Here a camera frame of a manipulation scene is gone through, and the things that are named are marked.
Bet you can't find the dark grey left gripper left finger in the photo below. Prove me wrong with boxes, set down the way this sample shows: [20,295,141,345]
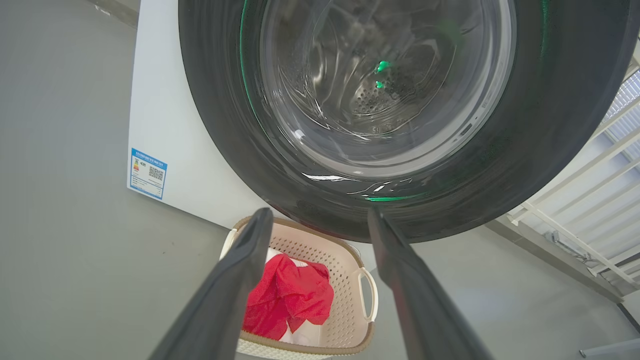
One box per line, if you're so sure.
[149,207,275,360]

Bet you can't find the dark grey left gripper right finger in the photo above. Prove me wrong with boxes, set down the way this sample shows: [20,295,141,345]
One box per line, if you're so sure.
[368,205,496,360]

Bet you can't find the red and white garment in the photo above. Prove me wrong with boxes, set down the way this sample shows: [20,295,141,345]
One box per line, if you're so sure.
[242,247,335,347]

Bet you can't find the black round glass washer door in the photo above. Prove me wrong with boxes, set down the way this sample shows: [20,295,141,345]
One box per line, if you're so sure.
[177,0,640,244]

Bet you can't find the cream perforated laundry basket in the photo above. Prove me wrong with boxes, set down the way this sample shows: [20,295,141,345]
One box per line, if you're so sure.
[219,216,380,360]

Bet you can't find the white front-load washing machine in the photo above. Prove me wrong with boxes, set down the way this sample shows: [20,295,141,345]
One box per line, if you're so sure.
[126,0,381,271]

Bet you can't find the white railing fence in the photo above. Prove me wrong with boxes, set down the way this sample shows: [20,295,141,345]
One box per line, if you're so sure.
[505,37,640,291]

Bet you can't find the blue energy label sticker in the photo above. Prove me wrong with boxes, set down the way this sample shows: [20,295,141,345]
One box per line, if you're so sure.
[129,147,168,201]

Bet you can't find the grey metal bar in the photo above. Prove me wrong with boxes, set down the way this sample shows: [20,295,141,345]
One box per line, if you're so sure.
[580,339,640,358]

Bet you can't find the perforated steel washer drum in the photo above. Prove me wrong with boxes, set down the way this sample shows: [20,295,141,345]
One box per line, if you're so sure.
[260,0,516,166]

